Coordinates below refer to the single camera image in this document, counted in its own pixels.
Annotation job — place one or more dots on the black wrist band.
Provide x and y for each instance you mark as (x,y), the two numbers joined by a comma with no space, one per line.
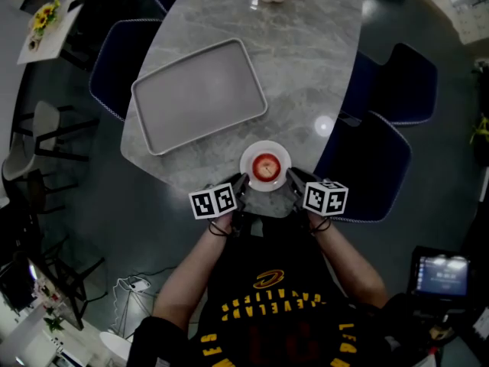
(218,231)
(321,228)

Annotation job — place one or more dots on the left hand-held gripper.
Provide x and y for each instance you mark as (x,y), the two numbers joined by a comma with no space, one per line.
(212,202)

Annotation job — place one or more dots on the person's left forearm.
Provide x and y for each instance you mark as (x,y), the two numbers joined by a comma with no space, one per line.
(187,277)

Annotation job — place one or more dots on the person's right forearm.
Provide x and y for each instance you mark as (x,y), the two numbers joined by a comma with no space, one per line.
(351,270)

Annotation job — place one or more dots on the green potted plant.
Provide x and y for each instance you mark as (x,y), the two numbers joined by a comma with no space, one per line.
(480,128)

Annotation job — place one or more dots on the white side table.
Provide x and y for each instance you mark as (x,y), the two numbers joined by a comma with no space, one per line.
(57,40)

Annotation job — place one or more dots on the white round plate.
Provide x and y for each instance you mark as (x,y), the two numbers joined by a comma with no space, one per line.
(248,155)

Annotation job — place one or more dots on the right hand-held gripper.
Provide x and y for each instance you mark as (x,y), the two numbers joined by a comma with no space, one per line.
(324,199)

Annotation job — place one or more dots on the black jersey with yellow print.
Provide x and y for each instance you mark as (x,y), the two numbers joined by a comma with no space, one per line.
(275,312)

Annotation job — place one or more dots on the lit monitor screen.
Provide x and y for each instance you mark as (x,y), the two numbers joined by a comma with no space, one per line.
(443,275)

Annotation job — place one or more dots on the grey seat bar stool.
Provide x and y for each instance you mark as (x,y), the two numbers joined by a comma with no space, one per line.
(47,122)
(17,159)

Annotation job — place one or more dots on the sunflowers in small vase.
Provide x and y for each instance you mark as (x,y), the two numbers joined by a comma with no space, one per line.
(44,19)

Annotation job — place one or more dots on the grey rectangular tray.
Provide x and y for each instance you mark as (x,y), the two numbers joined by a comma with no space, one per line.
(198,96)

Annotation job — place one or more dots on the red apple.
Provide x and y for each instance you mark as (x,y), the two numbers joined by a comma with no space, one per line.
(263,165)

